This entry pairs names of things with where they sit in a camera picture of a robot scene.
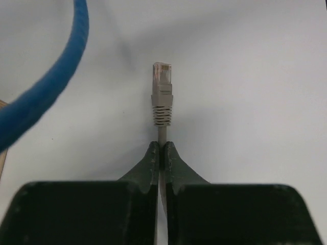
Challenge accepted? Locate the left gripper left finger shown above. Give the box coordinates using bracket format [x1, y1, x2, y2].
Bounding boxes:
[1, 141, 159, 244]

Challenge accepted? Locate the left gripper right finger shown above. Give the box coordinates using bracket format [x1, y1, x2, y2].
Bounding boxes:
[163, 142, 322, 244]

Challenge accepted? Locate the blue ethernet cable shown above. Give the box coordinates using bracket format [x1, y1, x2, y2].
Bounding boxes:
[0, 0, 89, 154]

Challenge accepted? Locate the wooden board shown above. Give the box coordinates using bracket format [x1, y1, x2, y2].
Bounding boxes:
[1, 100, 10, 177]

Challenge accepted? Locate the grey ethernet cable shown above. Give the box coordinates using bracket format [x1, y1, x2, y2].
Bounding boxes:
[150, 61, 174, 245]

